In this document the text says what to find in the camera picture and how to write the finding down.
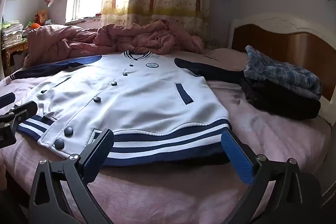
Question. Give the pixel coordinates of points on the folded black garment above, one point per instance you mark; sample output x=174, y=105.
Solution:
x=283, y=104

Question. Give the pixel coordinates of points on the pink crumpled quilt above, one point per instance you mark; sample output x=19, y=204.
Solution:
x=147, y=37

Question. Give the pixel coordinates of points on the pink towel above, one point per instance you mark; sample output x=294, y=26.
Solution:
x=231, y=58

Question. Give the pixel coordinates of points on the bed with pink sheet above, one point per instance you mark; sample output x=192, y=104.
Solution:
x=183, y=192

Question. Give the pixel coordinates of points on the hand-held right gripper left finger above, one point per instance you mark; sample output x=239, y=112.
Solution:
x=98, y=158

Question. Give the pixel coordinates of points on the white and navy baseball jacket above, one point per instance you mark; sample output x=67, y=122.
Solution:
x=147, y=98

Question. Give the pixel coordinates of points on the green patterned cloth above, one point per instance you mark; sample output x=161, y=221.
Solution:
x=213, y=43

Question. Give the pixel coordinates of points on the orange printed box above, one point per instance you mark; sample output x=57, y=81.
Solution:
x=42, y=15

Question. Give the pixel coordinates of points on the white and wooden headboard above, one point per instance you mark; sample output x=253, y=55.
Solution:
x=288, y=45

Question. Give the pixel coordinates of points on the pale blue wall paper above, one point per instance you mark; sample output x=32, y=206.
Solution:
x=221, y=1

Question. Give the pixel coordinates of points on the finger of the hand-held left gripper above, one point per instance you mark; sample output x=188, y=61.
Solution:
x=7, y=99
x=25, y=111

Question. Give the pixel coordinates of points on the orange plush toy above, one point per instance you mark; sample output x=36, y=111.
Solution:
x=35, y=25

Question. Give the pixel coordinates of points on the wooden desk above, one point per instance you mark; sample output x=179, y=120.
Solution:
x=13, y=50

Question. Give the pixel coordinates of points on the stack of books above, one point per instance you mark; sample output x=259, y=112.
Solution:
x=11, y=35

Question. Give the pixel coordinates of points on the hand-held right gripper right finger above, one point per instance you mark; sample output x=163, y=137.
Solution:
x=237, y=158

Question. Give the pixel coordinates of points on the folded blue plaid garment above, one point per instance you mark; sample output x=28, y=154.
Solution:
x=283, y=74

